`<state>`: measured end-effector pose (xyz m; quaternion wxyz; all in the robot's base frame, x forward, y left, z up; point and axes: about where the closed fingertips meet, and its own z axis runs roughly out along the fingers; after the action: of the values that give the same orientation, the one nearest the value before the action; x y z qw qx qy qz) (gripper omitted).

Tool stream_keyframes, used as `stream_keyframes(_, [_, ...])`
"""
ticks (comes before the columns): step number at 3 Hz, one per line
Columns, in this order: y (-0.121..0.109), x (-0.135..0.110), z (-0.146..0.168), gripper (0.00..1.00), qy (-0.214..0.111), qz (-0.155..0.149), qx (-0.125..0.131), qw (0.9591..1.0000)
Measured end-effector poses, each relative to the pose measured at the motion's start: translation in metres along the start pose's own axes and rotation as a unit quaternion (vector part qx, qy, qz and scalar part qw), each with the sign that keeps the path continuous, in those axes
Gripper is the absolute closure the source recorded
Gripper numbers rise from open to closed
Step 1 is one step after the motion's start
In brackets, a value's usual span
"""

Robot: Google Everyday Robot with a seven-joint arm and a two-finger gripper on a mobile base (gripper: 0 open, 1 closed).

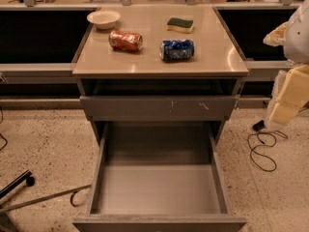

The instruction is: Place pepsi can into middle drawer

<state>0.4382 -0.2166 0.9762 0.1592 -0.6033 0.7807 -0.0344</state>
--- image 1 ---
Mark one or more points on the crushed orange soda can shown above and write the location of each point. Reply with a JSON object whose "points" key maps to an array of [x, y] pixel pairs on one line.
{"points": [[125, 40]]}

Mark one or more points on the open grey middle drawer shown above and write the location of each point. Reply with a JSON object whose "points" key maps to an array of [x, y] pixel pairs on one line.
{"points": [[160, 177]]}

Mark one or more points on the yellow green sponge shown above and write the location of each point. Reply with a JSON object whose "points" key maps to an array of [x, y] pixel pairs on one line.
{"points": [[180, 25]]}

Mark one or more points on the black chair leg caster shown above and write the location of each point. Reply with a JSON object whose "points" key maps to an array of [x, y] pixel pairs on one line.
{"points": [[26, 177]]}

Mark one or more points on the grey metal rod hook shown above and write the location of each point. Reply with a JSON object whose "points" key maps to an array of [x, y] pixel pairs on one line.
{"points": [[42, 199]]}

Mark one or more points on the grey drawer cabinet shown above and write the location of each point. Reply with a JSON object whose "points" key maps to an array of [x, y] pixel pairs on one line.
{"points": [[216, 69]]}

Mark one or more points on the closed grey top drawer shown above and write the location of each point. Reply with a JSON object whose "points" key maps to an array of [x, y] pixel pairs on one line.
{"points": [[158, 108]]}

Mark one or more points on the white ceramic bowl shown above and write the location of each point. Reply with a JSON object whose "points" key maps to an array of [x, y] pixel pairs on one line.
{"points": [[104, 20]]}

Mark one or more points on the crushed blue pepsi can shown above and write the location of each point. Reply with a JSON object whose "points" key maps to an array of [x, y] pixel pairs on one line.
{"points": [[177, 50]]}

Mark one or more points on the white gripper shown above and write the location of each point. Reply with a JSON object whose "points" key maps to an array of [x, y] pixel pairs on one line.
{"points": [[297, 39]]}

